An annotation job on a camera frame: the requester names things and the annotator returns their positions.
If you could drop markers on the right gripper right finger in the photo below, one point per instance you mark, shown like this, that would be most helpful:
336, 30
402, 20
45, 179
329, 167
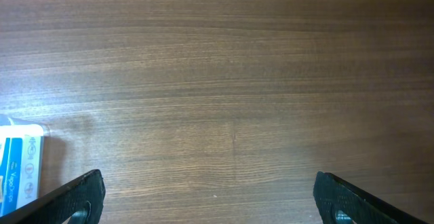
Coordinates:
339, 201

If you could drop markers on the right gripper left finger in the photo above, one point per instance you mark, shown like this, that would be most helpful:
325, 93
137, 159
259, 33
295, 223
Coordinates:
78, 201

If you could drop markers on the blue Vicks VapoDrops box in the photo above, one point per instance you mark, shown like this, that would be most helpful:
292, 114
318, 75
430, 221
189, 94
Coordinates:
13, 173

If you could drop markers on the clear plastic container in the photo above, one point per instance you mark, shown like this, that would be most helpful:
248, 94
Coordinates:
23, 125

